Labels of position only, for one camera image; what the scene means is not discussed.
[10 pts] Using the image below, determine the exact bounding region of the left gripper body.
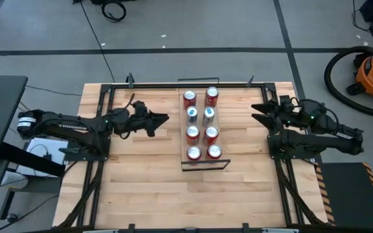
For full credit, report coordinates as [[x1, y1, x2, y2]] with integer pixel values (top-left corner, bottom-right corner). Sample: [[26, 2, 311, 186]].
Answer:
[[123, 111, 157, 139]]

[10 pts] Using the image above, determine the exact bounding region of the blue silver Red Bull can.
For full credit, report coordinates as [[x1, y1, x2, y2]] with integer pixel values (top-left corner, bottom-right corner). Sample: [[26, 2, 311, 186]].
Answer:
[[201, 106, 216, 128], [185, 105, 199, 126]]

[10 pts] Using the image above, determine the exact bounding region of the black mat with striped sides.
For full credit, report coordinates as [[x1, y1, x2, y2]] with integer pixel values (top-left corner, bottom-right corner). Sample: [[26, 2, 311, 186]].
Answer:
[[314, 161, 373, 231]]

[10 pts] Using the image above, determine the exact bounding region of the red and black Coke can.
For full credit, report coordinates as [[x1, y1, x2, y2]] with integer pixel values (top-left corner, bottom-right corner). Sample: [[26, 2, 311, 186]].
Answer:
[[182, 89, 198, 110]]

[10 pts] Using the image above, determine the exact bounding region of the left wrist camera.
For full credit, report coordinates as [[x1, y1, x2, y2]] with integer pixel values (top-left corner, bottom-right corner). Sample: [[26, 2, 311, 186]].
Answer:
[[131, 100, 149, 115]]

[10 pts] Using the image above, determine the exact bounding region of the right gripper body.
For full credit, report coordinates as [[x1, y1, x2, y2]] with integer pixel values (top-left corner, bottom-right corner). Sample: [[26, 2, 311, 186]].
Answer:
[[273, 102, 300, 130]]

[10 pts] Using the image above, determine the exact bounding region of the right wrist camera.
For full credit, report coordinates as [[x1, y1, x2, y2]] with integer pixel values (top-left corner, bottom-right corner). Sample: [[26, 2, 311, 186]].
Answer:
[[278, 94, 296, 107]]

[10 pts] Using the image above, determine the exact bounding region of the white paper box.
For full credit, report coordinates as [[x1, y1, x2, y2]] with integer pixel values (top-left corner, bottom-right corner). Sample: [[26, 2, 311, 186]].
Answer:
[[16, 137, 69, 178]]

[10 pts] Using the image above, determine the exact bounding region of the red Coke Zero can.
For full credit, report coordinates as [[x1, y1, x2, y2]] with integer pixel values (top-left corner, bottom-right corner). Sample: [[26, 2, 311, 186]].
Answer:
[[206, 144, 223, 160], [186, 145, 203, 162]]

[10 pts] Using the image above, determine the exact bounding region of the red Coca-Cola Original Taste can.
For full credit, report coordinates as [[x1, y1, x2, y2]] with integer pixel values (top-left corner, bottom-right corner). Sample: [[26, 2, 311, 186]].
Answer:
[[204, 85, 220, 107]]

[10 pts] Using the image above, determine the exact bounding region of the thin black floor cable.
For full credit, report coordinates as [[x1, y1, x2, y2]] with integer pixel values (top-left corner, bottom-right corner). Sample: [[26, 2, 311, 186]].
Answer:
[[78, 0, 115, 82]]

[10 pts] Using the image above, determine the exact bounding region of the coiled black cable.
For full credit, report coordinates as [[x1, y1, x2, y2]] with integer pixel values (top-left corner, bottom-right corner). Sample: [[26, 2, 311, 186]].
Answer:
[[101, 0, 128, 23]]

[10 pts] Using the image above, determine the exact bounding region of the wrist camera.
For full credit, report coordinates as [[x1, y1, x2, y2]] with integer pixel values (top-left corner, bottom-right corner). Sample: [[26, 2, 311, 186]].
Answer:
[[131, 100, 149, 115], [278, 94, 296, 107]]

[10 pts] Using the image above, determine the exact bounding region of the black aluminium table frame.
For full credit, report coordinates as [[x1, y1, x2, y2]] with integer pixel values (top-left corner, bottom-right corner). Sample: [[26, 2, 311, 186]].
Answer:
[[56, 82, 332, 233]]

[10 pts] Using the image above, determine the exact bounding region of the orange shop vacuum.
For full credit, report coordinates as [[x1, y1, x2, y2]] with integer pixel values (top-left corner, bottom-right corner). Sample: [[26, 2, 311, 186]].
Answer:
[[324, 45, 373, 119]]

